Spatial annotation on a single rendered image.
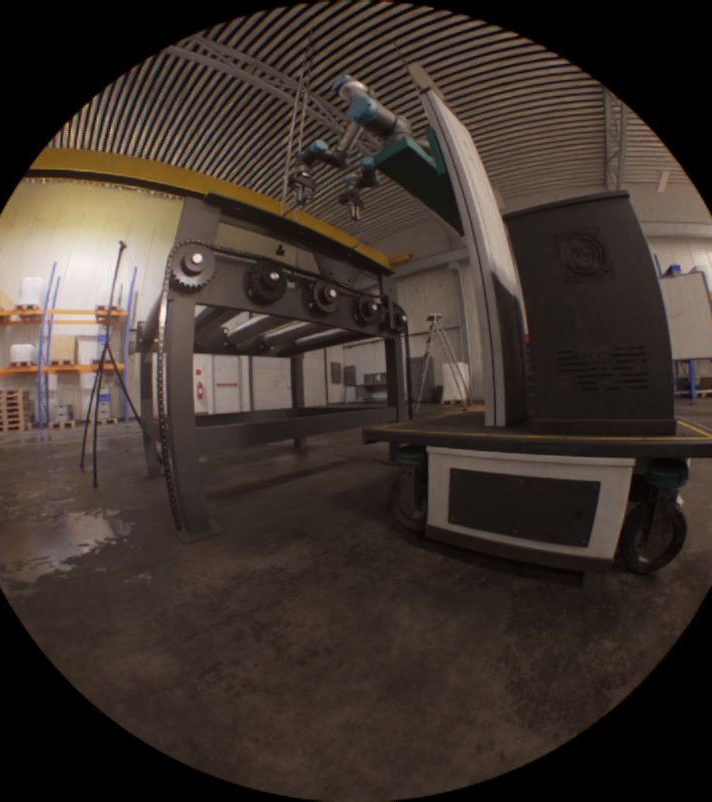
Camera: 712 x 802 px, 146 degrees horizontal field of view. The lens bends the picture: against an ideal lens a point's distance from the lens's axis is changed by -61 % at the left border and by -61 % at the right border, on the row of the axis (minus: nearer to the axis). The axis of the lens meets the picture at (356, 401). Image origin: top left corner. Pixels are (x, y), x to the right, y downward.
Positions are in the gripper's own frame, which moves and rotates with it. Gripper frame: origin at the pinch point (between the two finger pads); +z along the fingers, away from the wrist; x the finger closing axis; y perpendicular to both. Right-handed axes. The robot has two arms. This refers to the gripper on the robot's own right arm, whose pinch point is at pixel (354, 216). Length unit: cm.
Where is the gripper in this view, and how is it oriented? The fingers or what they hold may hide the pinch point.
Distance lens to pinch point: 159.1
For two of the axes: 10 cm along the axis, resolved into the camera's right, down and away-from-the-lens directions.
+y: 7.6, -0.2, -6.5
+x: 6.5, -0.5, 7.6
